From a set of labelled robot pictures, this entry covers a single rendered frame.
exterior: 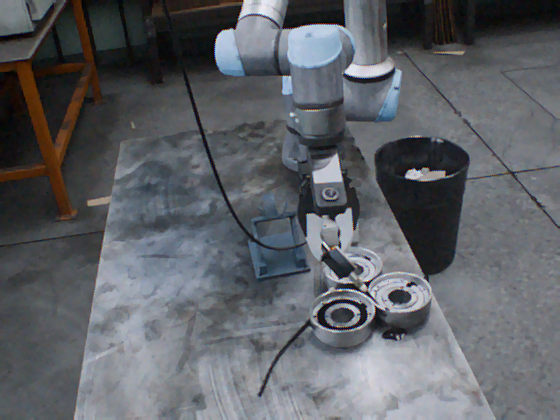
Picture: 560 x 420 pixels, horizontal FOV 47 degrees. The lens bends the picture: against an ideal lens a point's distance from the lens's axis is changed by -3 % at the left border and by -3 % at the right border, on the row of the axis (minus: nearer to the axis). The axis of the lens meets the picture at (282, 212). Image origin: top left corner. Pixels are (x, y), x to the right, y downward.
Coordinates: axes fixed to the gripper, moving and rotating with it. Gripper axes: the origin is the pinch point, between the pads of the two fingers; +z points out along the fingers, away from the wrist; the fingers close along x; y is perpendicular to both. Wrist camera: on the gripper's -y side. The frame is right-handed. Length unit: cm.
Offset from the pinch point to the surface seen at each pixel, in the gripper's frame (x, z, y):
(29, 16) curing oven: 94, -22, 203
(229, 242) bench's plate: 16.6, 8.5, 26.0
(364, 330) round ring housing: -3.3, 9.7, -8.1
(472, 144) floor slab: -104, 64, 210
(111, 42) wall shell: 95, 24, 405
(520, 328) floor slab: -73, 81, 80
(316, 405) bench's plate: 6.1, 14.3, -18.5
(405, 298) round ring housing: -12.2, 10.5, 0.4
